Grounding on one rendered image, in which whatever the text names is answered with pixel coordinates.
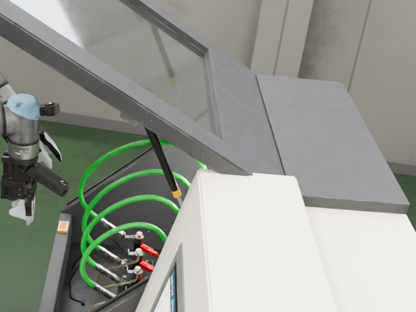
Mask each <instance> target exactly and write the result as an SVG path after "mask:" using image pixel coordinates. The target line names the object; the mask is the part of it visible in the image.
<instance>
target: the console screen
mask: <svg viewBox="0 0 416 312"><path fill-rule="evenodd" d="M150 312H186V310H185V295H184V267H183V243H180V246H179V248H178V250H177V252H176V254H175V257H174V259H173V261H172V263H171V266H170V268H169V270H168V272H167V274H166V276H165V279H164V281H163V284H162V286H161V287H160V290H159V292H158V294H157V297H156V299H155V301H154V303H153V305H152V308H151V310H150Z"/></svg>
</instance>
